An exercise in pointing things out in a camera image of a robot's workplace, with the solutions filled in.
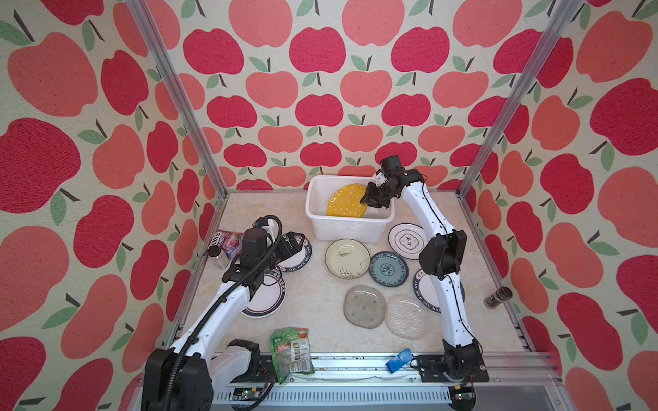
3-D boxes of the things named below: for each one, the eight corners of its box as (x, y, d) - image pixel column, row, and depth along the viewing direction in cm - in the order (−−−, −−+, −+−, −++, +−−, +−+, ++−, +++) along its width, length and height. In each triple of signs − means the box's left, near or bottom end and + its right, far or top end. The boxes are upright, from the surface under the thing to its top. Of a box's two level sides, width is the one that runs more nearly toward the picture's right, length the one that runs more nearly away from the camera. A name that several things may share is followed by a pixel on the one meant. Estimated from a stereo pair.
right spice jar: (487, 311, 88) (504, 299, 79) (480, 301, 90) (496, 289, 81) (497, 307, 89) (515, 294, 80) (490, 297, 91) (506, 284, 82)
